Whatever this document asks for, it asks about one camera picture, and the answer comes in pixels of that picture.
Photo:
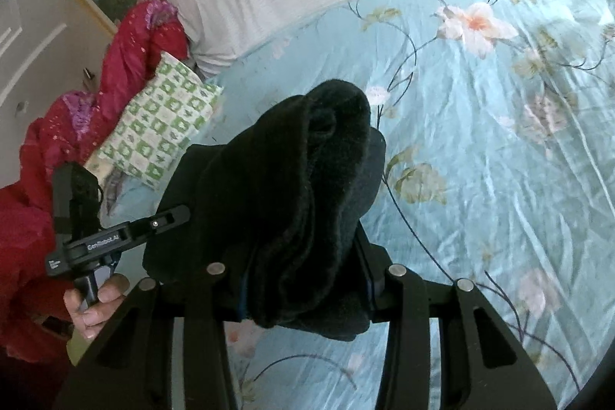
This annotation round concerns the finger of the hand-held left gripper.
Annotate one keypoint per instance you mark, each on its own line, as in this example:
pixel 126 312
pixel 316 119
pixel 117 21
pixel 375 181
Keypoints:
pixel 163 220

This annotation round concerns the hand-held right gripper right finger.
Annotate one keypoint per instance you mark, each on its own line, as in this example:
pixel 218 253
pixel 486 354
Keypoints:
pixel 387 294

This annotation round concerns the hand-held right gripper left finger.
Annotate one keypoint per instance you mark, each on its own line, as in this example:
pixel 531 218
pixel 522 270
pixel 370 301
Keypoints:
pixel 211 294

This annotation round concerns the black pants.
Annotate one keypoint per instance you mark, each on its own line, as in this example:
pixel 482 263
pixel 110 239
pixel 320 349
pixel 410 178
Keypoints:
pixel 288 179

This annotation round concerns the person's left hand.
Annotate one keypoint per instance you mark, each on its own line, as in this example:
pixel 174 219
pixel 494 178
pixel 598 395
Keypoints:
pixel 103 304

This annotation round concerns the green checked pillow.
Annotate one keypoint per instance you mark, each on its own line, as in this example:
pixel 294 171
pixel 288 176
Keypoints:
pixel 158 122

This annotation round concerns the blue floral bedsheet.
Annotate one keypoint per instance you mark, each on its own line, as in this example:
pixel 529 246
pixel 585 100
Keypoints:
pixel 480 198

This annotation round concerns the red patterned quilt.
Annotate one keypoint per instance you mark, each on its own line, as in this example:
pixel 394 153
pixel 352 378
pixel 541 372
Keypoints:
pixel 134 45

